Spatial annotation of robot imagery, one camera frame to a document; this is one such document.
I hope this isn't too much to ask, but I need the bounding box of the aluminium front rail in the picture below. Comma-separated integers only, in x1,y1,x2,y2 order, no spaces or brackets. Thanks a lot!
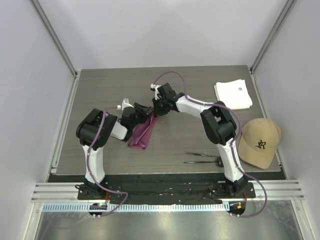
31,180,305,203

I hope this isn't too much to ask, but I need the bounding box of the aluminium frame post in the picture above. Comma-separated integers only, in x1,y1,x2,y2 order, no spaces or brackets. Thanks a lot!
29,0,77,78
249,0,297,74

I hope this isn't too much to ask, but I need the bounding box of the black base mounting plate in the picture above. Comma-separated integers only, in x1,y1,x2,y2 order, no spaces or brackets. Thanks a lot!
47,173,288,203

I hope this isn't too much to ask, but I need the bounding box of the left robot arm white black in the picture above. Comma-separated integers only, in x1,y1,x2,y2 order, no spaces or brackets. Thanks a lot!
75,98,156,200

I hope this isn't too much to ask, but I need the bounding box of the slotted cable duct strip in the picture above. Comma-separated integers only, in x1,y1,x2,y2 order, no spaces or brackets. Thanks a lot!
42,201,230,213

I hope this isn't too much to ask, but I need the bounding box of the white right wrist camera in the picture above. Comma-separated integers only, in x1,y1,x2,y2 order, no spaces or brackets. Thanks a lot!
150,83,162,100

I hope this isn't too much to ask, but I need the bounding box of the white folded towel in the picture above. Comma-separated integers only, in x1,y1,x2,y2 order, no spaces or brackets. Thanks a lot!
214,79,253,110

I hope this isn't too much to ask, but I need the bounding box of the dark metal spoon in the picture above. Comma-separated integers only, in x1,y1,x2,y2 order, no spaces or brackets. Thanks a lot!
184,157,224,168

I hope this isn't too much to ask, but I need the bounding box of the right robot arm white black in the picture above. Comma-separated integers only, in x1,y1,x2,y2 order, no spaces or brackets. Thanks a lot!
150,83,248,198

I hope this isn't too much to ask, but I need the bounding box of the dark metal fork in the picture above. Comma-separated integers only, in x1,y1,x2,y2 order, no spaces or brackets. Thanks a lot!
184,152,220,159

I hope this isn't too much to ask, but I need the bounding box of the tan baseball cap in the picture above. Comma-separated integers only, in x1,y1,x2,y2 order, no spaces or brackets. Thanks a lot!
238,118,282,169

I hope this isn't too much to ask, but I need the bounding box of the aluminium frame post right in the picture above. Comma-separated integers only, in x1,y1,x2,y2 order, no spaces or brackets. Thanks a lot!
249,0,297,74

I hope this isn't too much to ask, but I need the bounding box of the magenta cloth napkin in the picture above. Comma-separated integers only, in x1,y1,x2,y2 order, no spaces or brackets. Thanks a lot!
128,114,157,150

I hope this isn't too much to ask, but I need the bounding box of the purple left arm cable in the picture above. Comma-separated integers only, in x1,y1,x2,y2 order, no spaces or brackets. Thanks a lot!
86,106,129,220

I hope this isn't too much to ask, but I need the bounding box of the aluminium frame post left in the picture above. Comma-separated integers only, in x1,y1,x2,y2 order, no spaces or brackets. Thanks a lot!
29,0,77,78

